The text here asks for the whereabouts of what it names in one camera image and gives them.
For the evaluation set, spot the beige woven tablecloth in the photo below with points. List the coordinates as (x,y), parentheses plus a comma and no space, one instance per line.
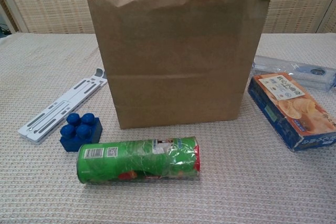
(262,182)

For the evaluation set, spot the orange blue cookie box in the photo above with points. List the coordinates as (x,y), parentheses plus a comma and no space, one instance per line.
(288,103)

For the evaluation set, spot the blue toy building block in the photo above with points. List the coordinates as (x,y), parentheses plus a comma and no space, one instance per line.
(72,142)

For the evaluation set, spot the brown paper bag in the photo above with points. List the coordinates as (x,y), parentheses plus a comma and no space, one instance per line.
(178,64)

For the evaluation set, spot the white folding stand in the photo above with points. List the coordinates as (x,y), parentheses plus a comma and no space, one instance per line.
(52,113)

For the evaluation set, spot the woven bamboo screen panel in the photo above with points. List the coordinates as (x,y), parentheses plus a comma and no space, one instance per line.
(288,3)
(52,3)
(331,22)

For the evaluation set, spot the green chips can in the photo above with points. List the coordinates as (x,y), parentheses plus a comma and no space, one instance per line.
(131,161)

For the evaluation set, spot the clear plastic water bottle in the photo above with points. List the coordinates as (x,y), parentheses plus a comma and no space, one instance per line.
(288,66)

